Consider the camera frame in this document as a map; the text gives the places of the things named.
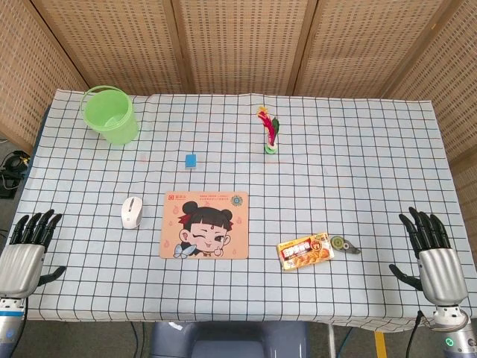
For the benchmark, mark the orange curry food box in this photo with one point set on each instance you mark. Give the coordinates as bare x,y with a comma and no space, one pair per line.
305,253

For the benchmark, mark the correction tape dispenser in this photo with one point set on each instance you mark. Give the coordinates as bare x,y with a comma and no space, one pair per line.
343,244

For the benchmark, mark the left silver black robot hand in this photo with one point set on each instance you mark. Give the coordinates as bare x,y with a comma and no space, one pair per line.
21,261

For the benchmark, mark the white computer mouse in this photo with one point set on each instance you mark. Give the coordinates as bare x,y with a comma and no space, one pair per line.
131,212

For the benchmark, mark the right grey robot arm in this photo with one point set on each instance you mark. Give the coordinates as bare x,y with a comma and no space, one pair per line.
452,330

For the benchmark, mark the cartoon girl mouse pad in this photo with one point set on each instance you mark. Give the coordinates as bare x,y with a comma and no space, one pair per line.
205,225

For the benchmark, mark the green plastic bucket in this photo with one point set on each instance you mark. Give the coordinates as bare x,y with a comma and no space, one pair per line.
112,117

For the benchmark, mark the woven bamboo folding screen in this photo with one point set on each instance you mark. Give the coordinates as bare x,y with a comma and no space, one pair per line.
238,44

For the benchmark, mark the small blue box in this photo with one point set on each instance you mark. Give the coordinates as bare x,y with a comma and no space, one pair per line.
191,160

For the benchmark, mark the checkered white tablecloth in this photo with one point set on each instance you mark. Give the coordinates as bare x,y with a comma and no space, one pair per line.
238,194

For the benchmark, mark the feather shuttlecock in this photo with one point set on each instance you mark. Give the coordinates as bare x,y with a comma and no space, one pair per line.
271,130

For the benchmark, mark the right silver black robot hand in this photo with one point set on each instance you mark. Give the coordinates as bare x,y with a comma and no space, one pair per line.
439,268

